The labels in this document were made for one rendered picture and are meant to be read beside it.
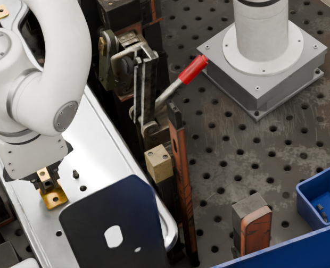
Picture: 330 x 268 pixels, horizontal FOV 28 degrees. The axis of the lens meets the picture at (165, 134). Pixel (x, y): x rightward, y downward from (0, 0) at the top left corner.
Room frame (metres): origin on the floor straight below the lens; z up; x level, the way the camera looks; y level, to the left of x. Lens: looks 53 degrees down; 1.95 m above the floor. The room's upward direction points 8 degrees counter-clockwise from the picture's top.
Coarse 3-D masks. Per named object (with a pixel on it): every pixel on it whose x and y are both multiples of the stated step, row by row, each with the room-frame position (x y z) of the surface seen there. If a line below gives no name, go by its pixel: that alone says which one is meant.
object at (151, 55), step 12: (144, 48) 0.72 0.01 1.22; (144, 60) 0.69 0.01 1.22; (156, 60) 0.70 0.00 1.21; (132, 72) 0.68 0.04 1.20; (144, 72) 0.69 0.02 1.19; (156, 72) 0.69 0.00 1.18; (144, 84) 0.69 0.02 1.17; (144, 96) 0.68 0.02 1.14; (144, 108) 0.68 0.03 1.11; (144, 120) 0.68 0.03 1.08
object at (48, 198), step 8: (40, 176) 0.65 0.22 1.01; (48, 176) 0.65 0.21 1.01; (48, 184) 0.63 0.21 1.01; (40, 192) 0.62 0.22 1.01; (48, 192) 0.62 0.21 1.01; (56, 192) 0.61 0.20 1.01; (64, 192) 0.61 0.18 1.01; (48, 200) 0.60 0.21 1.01; (64, 200) 0.60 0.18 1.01; (48, 208) 0.59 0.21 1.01
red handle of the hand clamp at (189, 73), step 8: (200, 56) 0.75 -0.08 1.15; (192, 64) 0.74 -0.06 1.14; (200, 64) 0.73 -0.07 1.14; (184, 72) 0.73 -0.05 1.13; (192, 72) 0.73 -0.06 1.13; (176, 80) 0.73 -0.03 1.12; (184, 80) 0.72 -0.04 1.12; (168, 88) 0.72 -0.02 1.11; (176, 88) 0.72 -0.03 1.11; (160, 96) 0.72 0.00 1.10; (168, 96) 0.71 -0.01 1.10; (160, 104) 0.71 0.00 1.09
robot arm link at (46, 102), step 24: (24, 0) 0.66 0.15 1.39; (48, 0) 0.65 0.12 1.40; (72, 0) 0.67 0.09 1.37; (48, 24) 0.62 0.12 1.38; (72, 24) 0.63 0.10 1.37; (48, 48) 0.60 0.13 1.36; (72, 48) 0.60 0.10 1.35; (48, 72) 0.58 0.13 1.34; (72, 72) 0.58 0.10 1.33; (24, 96) 0.57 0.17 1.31; (48, 96) 0.56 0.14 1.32; (72, 96) 0.57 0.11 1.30; (24, 120) 0.55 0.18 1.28; (48, 120) 0.54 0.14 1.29; (72, 120) 0.56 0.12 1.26
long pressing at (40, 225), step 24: (0, 0) 1.13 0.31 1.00; (24, 48) 0.97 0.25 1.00; (96, 120) 0.76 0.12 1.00; (72, 144) 0.72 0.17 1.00; (96, 144) 0.71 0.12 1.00; (120, 144) 0.70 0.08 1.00; (0, 168) 0.69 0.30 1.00; (72, 168) 0.67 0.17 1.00; (96, 168) 0.66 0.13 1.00; (120, 168) 0.65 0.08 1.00; (24, 192) 0.63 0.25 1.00; (72, 192) 0.62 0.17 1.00; (24, 216) 0.58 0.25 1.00; (48, 216) 0.58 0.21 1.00; (168, 216) 0.54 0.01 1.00; (48, 240) 0.53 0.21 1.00; (120, 240) 0.51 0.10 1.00; (168, 240) 0.50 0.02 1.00; (48, 264) 0.49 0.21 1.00; (72, 264) 0.48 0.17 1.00
